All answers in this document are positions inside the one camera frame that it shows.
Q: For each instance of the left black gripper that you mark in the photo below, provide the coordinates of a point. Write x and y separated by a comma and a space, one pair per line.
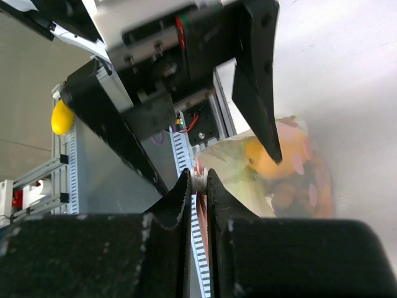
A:
165, 53

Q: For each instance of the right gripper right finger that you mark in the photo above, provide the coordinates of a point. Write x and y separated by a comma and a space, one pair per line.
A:
250, 256

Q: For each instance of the longan fruit bunch toy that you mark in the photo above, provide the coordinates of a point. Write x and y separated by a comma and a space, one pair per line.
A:
305, 196

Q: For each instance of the yellow lemon toy background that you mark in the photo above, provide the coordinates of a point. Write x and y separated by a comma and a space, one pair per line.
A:
62, 118

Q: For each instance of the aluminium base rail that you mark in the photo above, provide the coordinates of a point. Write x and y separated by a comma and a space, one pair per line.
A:
220, 109

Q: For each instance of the clear zip top bag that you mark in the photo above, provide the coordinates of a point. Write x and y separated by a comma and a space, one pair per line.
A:
248, 172

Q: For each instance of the white slotted cable duct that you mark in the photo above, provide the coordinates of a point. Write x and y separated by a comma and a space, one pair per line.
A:
200, 276

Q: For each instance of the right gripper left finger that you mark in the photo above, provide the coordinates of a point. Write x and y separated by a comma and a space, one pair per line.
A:
102, 255

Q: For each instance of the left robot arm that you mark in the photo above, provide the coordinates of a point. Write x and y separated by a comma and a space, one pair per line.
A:
71, 21

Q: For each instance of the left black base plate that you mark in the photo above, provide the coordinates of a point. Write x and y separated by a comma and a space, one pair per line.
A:
199, 123

